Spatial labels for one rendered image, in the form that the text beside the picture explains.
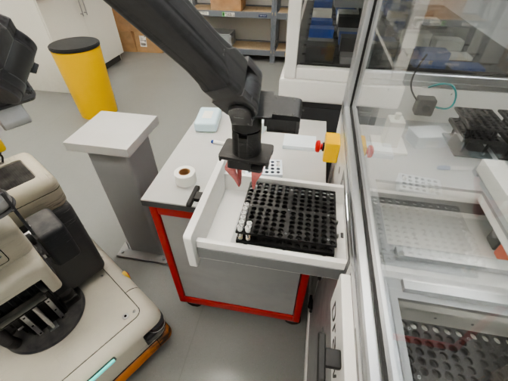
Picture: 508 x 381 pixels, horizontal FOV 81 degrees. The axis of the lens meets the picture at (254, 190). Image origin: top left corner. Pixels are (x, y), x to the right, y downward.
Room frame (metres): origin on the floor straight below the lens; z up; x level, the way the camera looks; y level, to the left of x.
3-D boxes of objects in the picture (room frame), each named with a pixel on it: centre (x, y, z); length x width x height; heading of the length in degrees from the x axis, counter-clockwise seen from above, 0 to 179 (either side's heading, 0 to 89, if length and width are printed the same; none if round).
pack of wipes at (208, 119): (1.16, 0.20, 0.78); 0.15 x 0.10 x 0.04; 176
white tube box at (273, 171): (0.80, -0.03, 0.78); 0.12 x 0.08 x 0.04; 87
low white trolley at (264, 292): (0.93, 0.02, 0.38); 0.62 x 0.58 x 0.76; 169
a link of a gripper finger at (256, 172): (0.50, 0.01, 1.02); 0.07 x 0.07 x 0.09; 77
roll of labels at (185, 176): (0.77, 0.23, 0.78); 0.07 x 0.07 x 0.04
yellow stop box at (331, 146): (0.80, -0.25, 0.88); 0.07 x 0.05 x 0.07; 169
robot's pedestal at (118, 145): (1.12, 0.61, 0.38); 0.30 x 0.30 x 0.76; 79
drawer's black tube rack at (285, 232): (0.50, -0.08, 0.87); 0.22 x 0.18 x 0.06; 79
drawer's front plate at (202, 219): (0.53, 0.11, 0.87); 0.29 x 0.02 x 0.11; 169
